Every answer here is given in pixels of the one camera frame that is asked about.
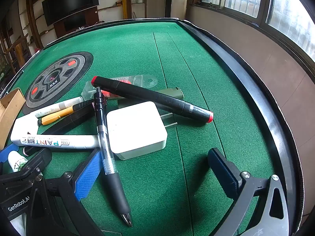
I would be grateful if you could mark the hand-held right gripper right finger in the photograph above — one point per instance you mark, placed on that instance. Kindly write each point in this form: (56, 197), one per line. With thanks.
(221, 169)

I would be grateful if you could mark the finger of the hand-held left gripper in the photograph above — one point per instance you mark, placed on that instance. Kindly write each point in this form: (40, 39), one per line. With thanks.
(7, 152)
(37, 161)

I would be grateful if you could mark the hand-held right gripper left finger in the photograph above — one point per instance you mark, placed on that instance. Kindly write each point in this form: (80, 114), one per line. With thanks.
(88, 177)

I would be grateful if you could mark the white bottle with green label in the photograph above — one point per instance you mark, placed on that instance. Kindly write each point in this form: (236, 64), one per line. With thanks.
(16, 162)

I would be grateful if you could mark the thick white paint marker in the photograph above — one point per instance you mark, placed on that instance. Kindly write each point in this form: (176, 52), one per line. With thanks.
(61, 142)

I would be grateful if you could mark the small white charger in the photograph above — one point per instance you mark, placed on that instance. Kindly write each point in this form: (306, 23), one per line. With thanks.
(24, 125)

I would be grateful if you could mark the cardboard box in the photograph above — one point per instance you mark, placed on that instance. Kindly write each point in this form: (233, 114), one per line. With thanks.
(9, 108)

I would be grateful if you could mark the black gel pen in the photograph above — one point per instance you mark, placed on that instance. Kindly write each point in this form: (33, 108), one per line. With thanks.
(103, 132)

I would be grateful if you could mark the yellow pen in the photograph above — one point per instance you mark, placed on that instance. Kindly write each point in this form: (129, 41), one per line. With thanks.
(56, 116)

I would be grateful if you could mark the black marker with pink end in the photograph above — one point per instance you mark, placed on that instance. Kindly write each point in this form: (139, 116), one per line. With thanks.
(73, 119)

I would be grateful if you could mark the slim white marker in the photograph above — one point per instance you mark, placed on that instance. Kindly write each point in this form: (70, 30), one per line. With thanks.
(61, 105)

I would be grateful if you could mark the large white charger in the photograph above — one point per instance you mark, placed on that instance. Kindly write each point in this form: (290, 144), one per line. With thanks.
(135, 130)

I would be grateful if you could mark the olive green lighter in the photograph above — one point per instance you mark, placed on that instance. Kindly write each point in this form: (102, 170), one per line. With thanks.
(169, 93)

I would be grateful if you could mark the black marker with red ends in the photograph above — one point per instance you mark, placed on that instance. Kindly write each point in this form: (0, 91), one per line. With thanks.
(147, 98)

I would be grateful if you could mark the clear package with red label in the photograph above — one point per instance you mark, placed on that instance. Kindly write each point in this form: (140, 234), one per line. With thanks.
(142, 80)

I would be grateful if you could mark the round table control panel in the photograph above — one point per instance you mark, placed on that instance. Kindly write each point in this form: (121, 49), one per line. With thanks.
(56, 76)

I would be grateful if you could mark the wooden chair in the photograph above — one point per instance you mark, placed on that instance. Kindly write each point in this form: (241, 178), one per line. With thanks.
(19, 49)

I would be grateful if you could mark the black television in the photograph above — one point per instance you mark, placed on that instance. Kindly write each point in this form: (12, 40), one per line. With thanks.
(71, 0)

